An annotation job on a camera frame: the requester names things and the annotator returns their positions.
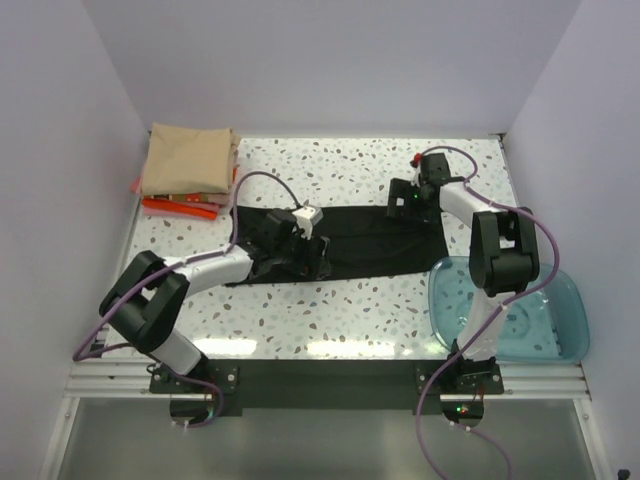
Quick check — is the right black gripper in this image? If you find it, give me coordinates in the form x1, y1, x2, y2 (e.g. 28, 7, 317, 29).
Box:
384, 178, 438, 227

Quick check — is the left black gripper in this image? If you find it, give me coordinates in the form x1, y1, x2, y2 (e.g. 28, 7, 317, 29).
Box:
272, 226, 330, 279

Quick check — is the black t shirt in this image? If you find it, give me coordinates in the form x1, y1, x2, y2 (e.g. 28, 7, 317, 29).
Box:
228, 206, 448, 287

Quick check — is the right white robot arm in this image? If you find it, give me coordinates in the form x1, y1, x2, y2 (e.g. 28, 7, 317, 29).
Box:
387, 148, 540, 395

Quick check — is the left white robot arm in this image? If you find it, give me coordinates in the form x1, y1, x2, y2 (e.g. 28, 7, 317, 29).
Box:
99, 206, 331, 392

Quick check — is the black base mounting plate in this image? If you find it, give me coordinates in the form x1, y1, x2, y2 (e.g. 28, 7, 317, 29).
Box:
147, 359, 505, 417

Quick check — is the folded red orange t shirt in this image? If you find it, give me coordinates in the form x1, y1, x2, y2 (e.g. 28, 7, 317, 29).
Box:
141, 196, 220, 221

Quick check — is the folded beige t shirt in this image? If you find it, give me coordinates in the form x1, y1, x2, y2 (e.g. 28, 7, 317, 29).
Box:
139, 123, 241, 196

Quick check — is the blue transparent plastic bin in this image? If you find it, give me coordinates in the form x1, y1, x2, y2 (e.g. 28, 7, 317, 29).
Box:
428, 256, 590, 365

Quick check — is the folded pink t shirt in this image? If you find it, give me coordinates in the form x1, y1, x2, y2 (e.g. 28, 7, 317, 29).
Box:
130, 166, 238, 220

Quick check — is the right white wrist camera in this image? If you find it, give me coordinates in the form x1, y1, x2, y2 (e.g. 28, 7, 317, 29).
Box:
410, 152, 423, 185

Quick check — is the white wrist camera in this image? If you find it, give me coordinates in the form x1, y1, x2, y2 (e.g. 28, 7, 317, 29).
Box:
410, 152, 423, 185
292, 205, 323, 240

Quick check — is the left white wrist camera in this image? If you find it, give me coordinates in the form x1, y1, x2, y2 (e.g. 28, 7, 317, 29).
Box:
292, 205, 323, 240

